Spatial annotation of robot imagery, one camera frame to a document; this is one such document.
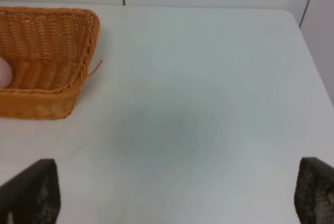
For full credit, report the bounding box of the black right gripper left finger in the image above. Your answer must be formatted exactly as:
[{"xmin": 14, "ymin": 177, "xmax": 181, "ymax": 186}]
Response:
[{"xmin": 1, "ymin": 159, "xmax": 61, "ymax": 223}]

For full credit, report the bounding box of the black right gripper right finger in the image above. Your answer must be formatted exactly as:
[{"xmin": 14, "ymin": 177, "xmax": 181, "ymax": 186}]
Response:
[{"xmin": 294, "ymin": 157, "xmax": 333, "ymax": 224}]

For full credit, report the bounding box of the pink peach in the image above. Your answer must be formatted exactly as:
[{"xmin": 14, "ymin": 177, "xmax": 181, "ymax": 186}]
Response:
[{"xmin": 0, "ymin": 57, "xmax": 13, "ymax": 88}]

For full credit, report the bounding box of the orange woven basket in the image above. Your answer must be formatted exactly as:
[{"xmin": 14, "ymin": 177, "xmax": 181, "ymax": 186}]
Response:
[{"xmin": 1, "ymin": 6, "xmax": 100, "ymax": 120}]

